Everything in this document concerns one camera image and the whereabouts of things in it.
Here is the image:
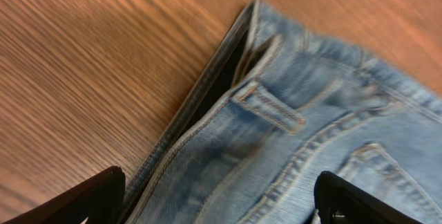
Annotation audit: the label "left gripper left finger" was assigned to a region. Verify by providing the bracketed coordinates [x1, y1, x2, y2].
[5, 166, 126, 224]

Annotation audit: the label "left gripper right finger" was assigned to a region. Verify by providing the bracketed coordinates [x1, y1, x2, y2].
[314, 171, 419, 224]

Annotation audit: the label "blue denim jeans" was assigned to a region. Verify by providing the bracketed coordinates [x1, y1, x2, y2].
[122, 0, 441, 223]

